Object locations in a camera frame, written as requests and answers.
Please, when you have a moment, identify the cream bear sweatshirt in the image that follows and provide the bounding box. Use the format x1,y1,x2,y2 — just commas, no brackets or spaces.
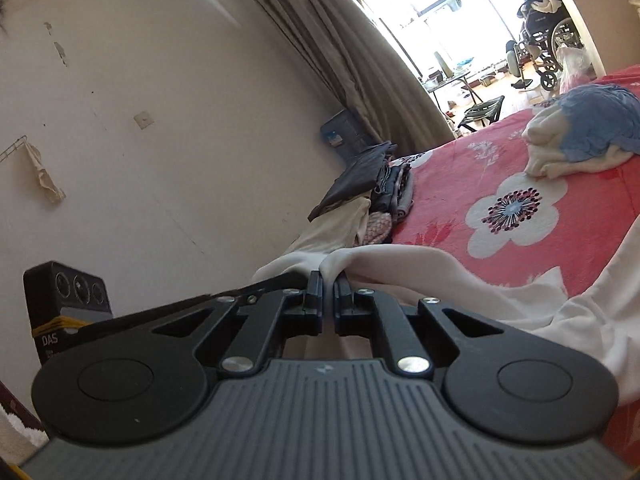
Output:
252,224,639,404

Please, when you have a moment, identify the beige folded clothes pile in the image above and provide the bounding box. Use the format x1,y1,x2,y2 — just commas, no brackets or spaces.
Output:
285,193,393,254

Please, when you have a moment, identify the dark folded clothes stack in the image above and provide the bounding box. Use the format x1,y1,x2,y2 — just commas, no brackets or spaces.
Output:
308,141,412,221

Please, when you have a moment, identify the black folding stool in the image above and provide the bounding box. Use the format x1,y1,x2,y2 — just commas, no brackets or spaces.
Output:
458,96,504,132

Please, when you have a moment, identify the wheelchair with clothes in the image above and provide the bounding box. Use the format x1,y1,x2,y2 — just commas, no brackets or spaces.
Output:
506,0,582,91

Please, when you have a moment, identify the red floral bed blanket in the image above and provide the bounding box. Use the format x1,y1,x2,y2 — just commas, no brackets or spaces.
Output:
393,110,639,460

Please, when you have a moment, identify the blue storage crate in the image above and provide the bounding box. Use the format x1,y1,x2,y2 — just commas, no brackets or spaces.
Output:
320,110,375,162

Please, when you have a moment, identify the cream crumpled garment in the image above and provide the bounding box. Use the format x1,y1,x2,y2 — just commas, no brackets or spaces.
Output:
522,104,636,179

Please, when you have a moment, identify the glass side table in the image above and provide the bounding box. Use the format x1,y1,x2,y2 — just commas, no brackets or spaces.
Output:
422,51,483,108

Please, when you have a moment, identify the blue crumpled garment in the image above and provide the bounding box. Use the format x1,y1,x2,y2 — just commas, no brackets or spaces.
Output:
555,84,639,162

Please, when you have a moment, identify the brown curtain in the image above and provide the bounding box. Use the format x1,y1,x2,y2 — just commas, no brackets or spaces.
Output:
254,0,454,155

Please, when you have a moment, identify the cloth hanging on wall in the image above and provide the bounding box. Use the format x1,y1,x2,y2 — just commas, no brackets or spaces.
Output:
24,141,66,204

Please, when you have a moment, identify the white wall socket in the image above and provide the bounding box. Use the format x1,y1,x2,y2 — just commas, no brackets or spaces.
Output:
134,110,154,130

